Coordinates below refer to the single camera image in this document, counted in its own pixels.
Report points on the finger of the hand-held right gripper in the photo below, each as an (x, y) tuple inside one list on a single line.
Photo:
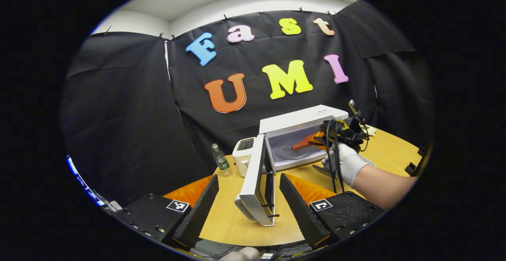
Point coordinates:
[(319, 140)]

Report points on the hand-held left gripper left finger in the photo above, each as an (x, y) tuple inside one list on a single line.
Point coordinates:
[(197, 213)]

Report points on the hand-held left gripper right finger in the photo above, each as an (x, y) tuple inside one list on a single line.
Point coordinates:
[(298, 213)]

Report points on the reddish brown meat slice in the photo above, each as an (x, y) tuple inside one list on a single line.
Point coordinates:
[(302, 143)]

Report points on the white microwave oven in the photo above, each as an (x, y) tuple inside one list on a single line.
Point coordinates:
[(300, 118)]

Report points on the glass turntable plate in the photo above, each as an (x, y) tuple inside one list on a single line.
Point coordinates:
[(288, 154)]

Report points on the clear plastic water bottle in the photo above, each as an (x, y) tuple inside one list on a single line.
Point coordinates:
[(221, 162)]

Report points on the white toaster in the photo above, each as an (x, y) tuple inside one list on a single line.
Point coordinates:
[(242, 154)]

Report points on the blue lit screen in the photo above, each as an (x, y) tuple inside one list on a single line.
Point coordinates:
[(81, 180)]

